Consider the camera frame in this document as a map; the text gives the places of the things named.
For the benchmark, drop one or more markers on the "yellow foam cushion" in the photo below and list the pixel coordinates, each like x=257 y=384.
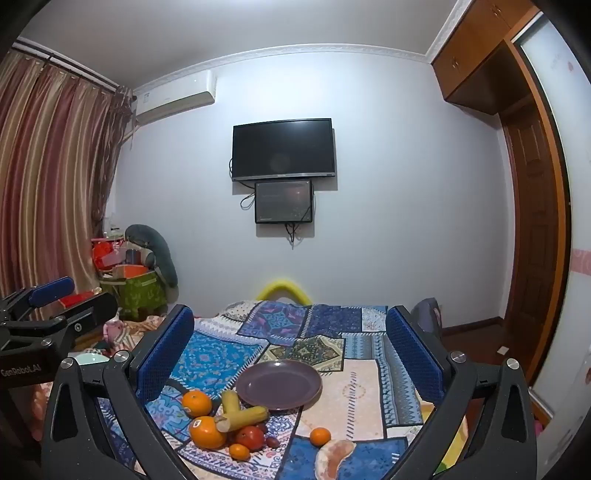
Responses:
x=282 y=287

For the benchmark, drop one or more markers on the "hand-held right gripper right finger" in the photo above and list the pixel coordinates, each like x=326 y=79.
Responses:
x=412 y=357

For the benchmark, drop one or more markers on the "purple plate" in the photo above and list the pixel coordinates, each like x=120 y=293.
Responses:
x=277 y=383

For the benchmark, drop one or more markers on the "grey backpack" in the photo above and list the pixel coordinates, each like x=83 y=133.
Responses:
x=427 y=316

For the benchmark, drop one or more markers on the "yellow-green banana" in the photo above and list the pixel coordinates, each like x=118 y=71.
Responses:
x=247 y=417
x=229 y=400

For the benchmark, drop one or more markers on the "orange flat box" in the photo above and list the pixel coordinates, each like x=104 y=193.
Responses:
x=131 y=270

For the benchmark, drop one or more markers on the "red basket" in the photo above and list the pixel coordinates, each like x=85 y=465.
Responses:
x=106 y=251

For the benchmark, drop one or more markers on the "white air conditioner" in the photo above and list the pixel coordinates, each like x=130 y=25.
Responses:
x=178 y=99

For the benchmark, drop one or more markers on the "white sliding wardrobe door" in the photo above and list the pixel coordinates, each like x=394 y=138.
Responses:
x=572 y=184

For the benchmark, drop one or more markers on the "patchwork printed blanket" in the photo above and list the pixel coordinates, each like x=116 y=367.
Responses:
x=360 y=383

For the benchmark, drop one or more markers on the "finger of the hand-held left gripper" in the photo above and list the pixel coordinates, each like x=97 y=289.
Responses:
x=94 y=308
x=51 y=290

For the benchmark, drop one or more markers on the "red tomato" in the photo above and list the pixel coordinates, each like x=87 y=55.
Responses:
x=250 y=437

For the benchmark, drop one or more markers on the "small mandarin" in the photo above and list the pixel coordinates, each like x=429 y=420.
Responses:
x=320 y=436
x=239 y=451

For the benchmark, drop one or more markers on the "large orange with sticker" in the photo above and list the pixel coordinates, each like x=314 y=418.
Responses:
x=197 y=403
x=207 y=434

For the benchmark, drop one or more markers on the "black wall television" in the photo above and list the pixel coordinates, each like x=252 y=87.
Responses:
x=284 y=148

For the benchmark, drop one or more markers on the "striped brown curtain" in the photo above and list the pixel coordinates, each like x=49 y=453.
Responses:
x=46 y=161

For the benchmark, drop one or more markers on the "wooden overhead cabinet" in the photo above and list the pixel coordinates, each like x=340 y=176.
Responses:
x=475 y=55

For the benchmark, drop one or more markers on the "brown wooden door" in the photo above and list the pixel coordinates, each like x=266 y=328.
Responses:
x=531 y=221

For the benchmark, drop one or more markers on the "pale green bowl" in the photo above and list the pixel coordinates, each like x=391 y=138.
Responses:
x=90 y=358

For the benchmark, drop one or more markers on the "grey plush toy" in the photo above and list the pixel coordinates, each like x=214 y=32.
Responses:
x=159 y=254

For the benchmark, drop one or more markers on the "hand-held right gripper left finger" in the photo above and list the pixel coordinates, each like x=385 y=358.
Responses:
x=167 y=350

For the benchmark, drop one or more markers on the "small black wall monitor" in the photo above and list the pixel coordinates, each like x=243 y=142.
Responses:
x=284 y=201

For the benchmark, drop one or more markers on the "pink floral sheet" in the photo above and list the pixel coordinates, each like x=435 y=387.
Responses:
x=124 y=332

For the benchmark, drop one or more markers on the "white curtain rail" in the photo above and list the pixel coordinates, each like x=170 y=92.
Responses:
x=69 y=64

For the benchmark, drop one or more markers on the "green patterned box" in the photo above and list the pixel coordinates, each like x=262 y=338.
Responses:
x=138 y=293

